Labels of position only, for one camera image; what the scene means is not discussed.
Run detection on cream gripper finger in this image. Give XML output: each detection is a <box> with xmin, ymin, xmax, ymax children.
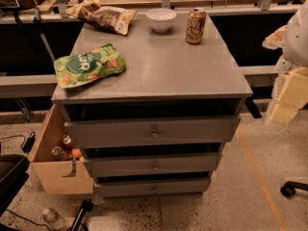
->
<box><xmin>269</xmin><ymin>67</ymin><xmax>308</xmax><ymax>124</ymax></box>

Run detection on orange soda can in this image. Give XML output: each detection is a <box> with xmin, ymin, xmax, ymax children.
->
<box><xmin>186</xmin><ymin>8</ymin><xmax>206</xmax><ymax>44</ymax></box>

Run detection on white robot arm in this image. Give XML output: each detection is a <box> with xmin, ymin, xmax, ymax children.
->
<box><xmin>262</xmin><ymin>1</ymin><xmax>308</xmax><ymax>124</ymax></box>

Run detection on green rice chip bag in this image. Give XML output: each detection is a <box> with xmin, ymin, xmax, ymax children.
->
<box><xmin>54</xmin><ymin>43</ymin><xmax>126</xmax><ymax>89</ymax></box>

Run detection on brown chip bag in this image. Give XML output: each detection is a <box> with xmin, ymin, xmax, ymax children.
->
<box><xmin>65</xmin><ymin>0</ymin><xmax>137</xmax><ymax>36</ymax></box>

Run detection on black chair caster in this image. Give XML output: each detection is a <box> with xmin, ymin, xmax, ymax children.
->
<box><xmin>280</xmin><ymin>181</ymin><xmax>308</xmax><ymax>198</ymax></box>

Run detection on grey drawer cabinet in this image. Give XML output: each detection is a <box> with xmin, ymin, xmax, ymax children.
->
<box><xmin>52</xmin><ymin>13</ymin><xmax>252</xmax><ymax>197</ymax></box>

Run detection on white bowl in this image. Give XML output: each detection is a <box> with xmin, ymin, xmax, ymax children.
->
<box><xmin>145</xmin><ymin>8</ymin><xmax>176</xmax><ymax>33</ymax></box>

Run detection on orange ball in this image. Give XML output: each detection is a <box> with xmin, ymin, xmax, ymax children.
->
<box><xmin>71</xmin><ymin>148</ymin><xmax>82</xmax><ymax>160</ymax></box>

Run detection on bottle with red label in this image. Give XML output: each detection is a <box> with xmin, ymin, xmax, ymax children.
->
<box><xmin>51</xmin><ymin>136</ymin><xmax>73</xmax><ymax>161</ymax></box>

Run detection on cardboard box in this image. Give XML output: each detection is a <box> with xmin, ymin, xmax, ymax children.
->
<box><xmin>29</xmin><ymin>105</ymin><xmax>93</xmax><ymax>194</ymax></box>

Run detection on black power adapter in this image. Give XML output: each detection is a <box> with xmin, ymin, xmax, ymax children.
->
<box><xmin>21</xmin><ymin>132</ymin><xmax>36</xmax><ymax>153</ymax></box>

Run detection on clear plastic water bottle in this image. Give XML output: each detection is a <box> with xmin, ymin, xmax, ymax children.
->
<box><xmin>42</xmin><ymin>208</ymin><xmax>65</xmax><ymax>231</ymax></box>

